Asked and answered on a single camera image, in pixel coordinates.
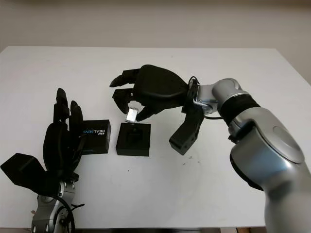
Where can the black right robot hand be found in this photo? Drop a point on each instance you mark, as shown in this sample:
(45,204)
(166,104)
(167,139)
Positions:
(158,85)

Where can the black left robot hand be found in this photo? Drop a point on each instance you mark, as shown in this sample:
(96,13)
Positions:
(58,145)

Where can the small silver RealSense camera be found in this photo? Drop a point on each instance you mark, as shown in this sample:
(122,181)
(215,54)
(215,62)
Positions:
(131,115)

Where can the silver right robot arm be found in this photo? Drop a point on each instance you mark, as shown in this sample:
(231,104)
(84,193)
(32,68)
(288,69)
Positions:
(267,145)

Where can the black RealSense box lid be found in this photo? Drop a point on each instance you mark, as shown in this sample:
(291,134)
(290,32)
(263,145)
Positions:
(99,140)

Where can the black box base with insert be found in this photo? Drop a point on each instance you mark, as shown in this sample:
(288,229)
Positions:
(132,150)

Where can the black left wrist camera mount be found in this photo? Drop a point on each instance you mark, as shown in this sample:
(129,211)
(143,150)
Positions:
(22,167)

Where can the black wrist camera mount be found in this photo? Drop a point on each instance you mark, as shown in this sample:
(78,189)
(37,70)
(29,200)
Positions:
(184,138)
(22,167)

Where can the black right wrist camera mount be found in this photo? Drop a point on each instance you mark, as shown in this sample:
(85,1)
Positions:
(184,138)

